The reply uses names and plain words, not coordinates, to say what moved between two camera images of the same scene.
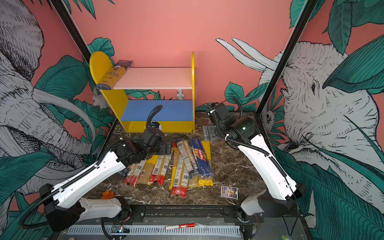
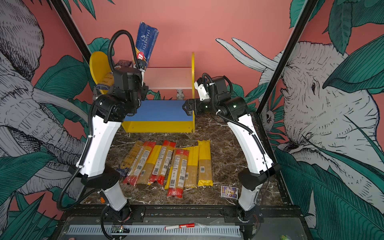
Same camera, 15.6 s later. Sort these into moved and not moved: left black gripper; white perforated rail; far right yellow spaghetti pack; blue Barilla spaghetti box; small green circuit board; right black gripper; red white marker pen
Moved: right black gripper; blue Barilla spaghetti box; left black gripper
Not moved: far right yellow spaghetti pack; small green circuit board; red white marker pen; white perforated rail
